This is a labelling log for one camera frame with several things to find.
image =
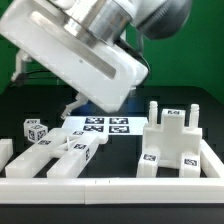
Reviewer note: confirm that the white chair side frame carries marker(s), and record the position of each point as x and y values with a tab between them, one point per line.
72	149

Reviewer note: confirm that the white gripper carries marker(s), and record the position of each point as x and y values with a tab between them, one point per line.
76	40

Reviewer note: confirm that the small white cube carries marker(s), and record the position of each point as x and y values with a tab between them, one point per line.
36	132

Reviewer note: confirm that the white chair seat block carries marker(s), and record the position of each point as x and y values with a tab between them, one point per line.
170	139

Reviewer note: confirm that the white flat chair panel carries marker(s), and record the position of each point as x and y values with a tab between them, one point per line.
107	125

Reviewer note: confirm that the white cube nut with tag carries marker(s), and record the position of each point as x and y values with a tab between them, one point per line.
28	123

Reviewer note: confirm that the white border fence frame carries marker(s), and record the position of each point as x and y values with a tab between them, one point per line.
209	189

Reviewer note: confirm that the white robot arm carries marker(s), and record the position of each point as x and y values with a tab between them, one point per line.
157	19

